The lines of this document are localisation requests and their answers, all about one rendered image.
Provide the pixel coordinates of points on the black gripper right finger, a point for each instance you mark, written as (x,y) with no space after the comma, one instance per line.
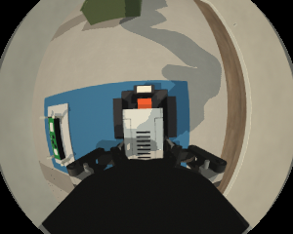
(209,165)

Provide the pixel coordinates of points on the blue flat mat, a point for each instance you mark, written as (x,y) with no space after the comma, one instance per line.
(84,119)

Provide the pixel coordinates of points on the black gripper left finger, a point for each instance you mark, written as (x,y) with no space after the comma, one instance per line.
(86,165)

